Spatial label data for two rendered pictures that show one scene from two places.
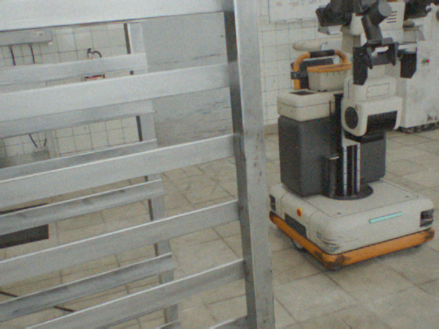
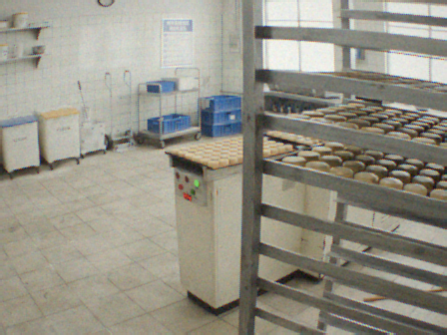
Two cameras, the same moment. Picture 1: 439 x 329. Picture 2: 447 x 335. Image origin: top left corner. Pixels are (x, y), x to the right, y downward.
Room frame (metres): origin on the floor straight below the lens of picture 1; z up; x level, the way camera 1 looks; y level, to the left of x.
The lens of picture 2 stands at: (1.38, 0.88, 1.47)
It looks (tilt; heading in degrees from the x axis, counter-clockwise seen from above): 16 degrees down; 246
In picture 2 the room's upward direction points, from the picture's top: straight up
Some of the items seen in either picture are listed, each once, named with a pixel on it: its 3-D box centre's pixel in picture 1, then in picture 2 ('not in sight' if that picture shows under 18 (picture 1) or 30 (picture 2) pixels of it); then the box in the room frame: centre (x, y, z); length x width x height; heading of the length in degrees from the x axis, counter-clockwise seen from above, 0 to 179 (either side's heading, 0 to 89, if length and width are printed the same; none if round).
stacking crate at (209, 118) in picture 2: not in sight; (220, 115); (-1.38, -5.55, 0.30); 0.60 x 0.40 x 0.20; 18
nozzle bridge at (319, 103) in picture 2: not in sight; (303, 120); (-0.13, -1.33, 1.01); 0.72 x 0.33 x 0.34; 106
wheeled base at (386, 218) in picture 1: (346, 211); not in sight; (2.36, -0.66, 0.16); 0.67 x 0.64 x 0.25; 18
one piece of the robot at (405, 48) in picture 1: (383, 56); not in sight; (2.09, -0.75, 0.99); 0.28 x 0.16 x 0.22; 108
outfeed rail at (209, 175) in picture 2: not in sight; (331, 143); (-0.28, -1.22, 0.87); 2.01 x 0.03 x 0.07; 16
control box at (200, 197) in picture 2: not in sight; (190, 186); (0.70, -1.08, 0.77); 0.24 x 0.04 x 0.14; 106
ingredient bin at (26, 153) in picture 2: not in sight; (17, 145); (1.95, -4.63, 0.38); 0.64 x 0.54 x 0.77; 108
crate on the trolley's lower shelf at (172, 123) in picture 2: not in sight; (169, 123); (-0.46, -5.32, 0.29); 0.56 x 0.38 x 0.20; 26
